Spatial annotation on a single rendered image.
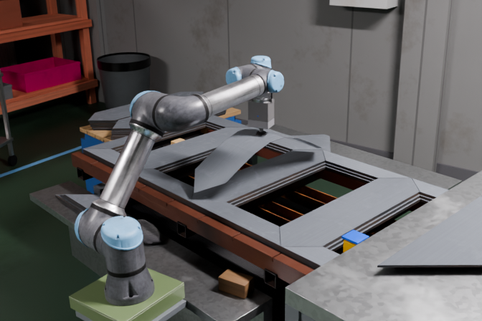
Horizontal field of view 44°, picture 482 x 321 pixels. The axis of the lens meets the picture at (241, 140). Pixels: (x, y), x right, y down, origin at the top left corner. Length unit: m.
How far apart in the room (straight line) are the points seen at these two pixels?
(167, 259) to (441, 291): 1.08
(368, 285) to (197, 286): 0.79
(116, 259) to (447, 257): 0.92
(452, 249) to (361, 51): 3.28
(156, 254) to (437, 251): 1.09
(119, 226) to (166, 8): 4.15
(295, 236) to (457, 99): 2.67
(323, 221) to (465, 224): 0.59
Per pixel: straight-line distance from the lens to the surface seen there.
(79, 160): 2.73
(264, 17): 5.05
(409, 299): 1.32
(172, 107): 1.83
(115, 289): 1.84
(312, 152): 2.61
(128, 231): 1.77
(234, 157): 2.21
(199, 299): 1.94
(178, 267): 2.10
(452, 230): 1.55
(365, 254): 1.45
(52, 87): 6.27
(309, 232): 1.96
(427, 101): 4.37
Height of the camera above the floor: 1.78
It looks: 20 degrees down
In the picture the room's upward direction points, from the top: 1 degrees counter-clockwise
